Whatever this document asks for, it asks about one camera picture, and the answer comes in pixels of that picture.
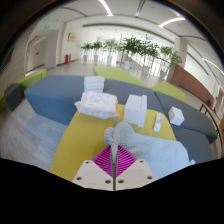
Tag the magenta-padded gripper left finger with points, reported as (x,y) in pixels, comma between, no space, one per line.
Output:
(93,175)

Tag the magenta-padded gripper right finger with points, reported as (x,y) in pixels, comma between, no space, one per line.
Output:
(135,175)

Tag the light blue towel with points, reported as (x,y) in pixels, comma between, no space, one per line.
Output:
(153,153)

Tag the yellow upholstered ottoman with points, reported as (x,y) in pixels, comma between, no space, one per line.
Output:
(80,143)

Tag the white tube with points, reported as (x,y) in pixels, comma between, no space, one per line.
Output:
(158,122)

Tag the white tissue box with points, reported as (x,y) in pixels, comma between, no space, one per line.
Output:
(134,110)

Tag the white and pink plastic packet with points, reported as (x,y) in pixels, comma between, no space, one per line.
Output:
(96,104)

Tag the small white cube box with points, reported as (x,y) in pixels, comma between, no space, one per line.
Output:
(176,116)

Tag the long grey upholstered ottoman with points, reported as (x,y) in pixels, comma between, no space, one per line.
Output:
(50,96)

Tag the stack of white folded cloths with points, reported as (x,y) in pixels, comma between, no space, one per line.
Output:
(94,84)

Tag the green upholstered ottoman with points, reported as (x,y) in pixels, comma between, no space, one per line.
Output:
(116,75)
(170,90)

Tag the brown wooden partition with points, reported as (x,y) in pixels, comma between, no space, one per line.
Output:
(190,83)

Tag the black cube stool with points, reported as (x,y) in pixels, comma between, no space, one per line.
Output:
(12,96)

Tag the green upholstered bench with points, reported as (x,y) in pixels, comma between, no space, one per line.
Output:
(31,78)

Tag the red fire extinguisher box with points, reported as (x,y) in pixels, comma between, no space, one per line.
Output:
(68,59)

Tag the row of potted plants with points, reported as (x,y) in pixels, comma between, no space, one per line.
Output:
(133,46)

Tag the ceiling strip lights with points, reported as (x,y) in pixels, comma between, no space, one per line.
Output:
(106,7)

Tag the wooden table with black frame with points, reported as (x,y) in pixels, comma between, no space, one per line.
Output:
(215,121)

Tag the framed wall picture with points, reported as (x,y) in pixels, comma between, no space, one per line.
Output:
(71,37)

